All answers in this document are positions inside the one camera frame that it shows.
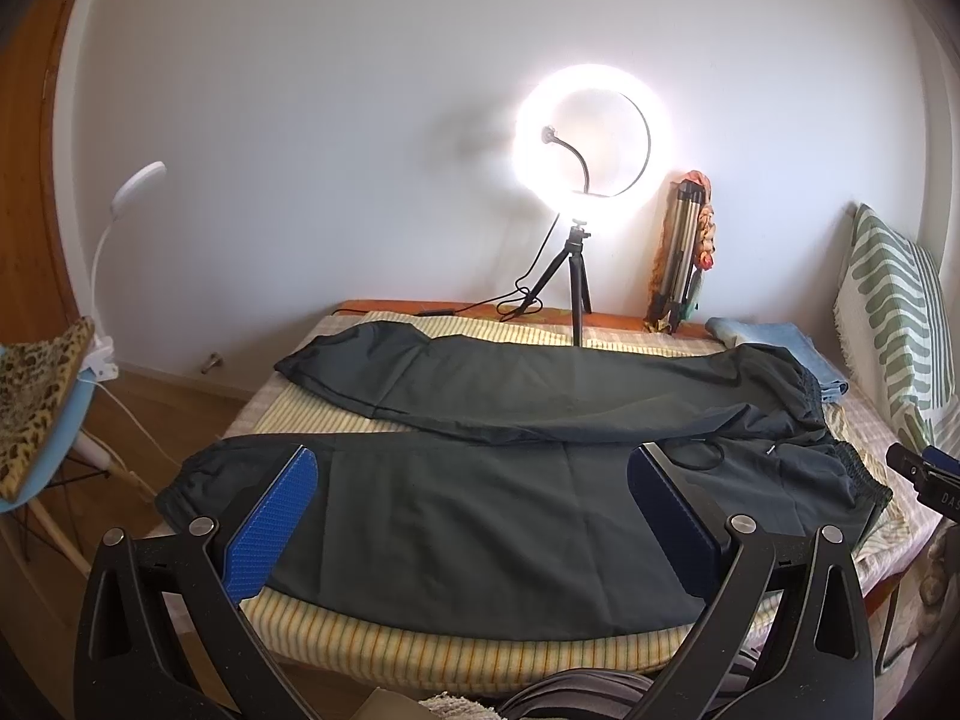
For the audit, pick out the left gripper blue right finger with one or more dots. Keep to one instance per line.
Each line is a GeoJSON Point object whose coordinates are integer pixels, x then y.
{"type": "Point", "coordinates": [685, 521]}

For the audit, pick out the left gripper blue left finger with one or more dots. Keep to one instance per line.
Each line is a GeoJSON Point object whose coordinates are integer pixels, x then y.
{"type": "Point", "coordinates": [260, 521]}

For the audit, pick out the dark green pants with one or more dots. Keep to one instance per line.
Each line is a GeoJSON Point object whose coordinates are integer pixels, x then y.
{"type": "Point", "coordinates": [496, 505]}

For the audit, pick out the yellow striped bed sheet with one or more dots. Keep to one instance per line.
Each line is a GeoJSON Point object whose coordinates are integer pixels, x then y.
{"type": "Point", "coordinates": [309, 634]}

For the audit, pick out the green striped white pillow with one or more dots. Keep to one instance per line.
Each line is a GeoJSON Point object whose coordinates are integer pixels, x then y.
{"type": "Point", "coordinates": [894, 333]}

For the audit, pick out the light blue chair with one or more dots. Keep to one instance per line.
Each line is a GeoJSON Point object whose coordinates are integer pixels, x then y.
{"type": "Point", "coordinates": [68, 437]}

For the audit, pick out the white clip desk lamp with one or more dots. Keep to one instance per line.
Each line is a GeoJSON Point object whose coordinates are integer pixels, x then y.
{"type": "Point", "coordinates": [112, 262]}

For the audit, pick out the orange floral cloth strip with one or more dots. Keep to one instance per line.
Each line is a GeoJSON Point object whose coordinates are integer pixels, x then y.
{"type": "Point", "coordinates": [706, 248]}

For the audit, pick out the leopard print cushion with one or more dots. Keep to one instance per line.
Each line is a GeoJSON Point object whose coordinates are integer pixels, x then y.
{"type": "Point", "coordinates": [37, 377]}

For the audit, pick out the black mini tripod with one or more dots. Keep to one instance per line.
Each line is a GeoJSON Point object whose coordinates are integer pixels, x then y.
{"type": "Point", "coordinates": [579, 296]}

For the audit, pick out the white ring light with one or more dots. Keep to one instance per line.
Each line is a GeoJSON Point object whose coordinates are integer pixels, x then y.
{"type": "Point", "coordinates": [582, 131]}

